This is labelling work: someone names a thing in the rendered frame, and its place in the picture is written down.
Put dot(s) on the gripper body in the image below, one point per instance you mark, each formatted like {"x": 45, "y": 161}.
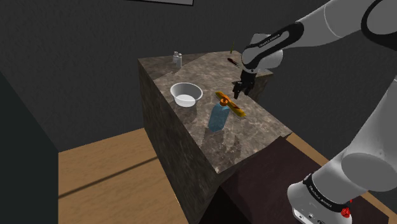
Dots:
{"x": 248, "y": 78}

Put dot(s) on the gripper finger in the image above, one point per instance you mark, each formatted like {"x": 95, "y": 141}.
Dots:
{"x": 236, "y": 92}
{"x": 247, "y": 91}

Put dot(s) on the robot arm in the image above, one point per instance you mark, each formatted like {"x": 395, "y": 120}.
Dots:
{"x": 366, "y": 149}

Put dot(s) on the yellow baguette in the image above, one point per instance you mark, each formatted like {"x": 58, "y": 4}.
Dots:
{"x": 235, "y": 108}

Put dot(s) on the dark red pen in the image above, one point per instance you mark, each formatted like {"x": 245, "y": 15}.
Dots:
{"x": 233, "y": 62}

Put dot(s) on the blue bottle with orange cap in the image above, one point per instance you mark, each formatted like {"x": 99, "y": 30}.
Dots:
{"x": 218, "y": 117}

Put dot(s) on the green pencil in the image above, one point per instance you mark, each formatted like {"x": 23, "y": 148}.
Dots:
{"x": 232, "y": 47}

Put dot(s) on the white bowl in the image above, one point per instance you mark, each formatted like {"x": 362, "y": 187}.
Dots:
{"x": 186, "y": 94}

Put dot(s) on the small white bottle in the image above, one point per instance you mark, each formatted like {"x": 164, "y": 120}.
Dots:
{"x": 175, "y": 57}
{"x": 179, "y": 60}

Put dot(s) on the marble counter block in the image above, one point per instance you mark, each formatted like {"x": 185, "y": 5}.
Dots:
{"x": 173, "y": 136}

